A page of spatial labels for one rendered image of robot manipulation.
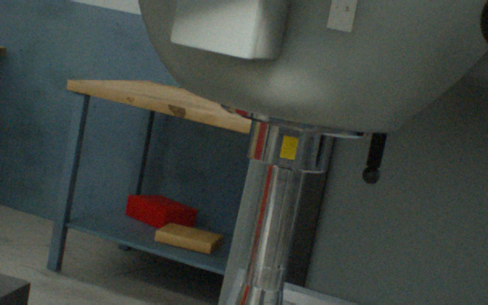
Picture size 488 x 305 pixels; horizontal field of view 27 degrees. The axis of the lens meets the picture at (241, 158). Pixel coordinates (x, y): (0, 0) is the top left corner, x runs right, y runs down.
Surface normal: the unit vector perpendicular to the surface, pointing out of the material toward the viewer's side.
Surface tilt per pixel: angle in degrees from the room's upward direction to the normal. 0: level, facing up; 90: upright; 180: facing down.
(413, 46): 112
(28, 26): 90
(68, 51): 90
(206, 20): 90
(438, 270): 90
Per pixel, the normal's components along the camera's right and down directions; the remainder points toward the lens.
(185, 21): -0.40, 0.07
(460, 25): 0.66, 0.52
